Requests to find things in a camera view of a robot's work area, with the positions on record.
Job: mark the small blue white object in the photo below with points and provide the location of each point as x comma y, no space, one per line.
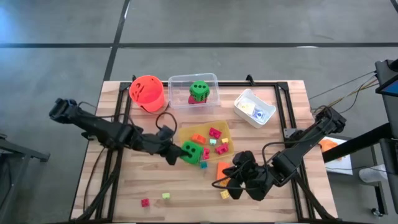
260,114

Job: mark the orange plastic bucket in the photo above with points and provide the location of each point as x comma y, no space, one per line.
146,93

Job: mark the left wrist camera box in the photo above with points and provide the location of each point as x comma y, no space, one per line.
166,131

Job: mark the pale yellow toy brick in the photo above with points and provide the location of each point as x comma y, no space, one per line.
224,194

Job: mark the orange object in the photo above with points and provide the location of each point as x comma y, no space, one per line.
330,145

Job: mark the small yellow toy brick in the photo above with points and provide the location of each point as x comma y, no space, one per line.
224,140

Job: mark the green foam die black dots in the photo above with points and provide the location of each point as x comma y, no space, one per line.
192,152
199,90

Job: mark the small teal toy brick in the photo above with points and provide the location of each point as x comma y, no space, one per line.
203,165

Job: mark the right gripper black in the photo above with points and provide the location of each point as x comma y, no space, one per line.
261,183

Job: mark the yellow-orange long toy brick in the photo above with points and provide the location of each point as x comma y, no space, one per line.
224,183

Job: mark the yellow translucent tray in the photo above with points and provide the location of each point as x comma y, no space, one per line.
186,133

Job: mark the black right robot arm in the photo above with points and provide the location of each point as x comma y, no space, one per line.
304,143

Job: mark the small red toy brick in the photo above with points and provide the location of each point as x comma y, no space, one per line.
145,202

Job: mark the red foam die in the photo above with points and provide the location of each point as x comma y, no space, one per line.
194,101

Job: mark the white sheet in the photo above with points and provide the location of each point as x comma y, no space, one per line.
343,163

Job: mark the black metal bar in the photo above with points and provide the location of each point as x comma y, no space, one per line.
357,143

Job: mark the clear plastic container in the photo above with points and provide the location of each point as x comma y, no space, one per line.
180,93

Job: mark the small pale turquoise toy brick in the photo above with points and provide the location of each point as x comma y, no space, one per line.
213,142

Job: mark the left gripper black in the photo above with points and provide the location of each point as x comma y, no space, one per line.
155,144

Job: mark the grey metal cart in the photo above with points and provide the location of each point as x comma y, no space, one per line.
25,150

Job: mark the tablet with blue screen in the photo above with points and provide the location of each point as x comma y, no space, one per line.
391,88

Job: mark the white shoe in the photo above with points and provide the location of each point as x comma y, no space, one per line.
371,174

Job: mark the black aluminium table frame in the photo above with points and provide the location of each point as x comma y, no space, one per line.
264,83

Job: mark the white plastic container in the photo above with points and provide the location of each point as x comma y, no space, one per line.
238,109

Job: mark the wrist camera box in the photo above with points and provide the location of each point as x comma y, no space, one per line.
166,131
244,158

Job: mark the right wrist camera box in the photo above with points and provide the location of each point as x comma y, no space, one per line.
244,158

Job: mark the dark grey monitor stand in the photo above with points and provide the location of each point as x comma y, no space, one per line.
391,155

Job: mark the small light green toy brick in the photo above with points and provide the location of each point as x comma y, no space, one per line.
165,195

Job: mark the large orange toy brick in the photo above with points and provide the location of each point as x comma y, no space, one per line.
221,169

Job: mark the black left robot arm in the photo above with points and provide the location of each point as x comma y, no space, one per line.
99,127

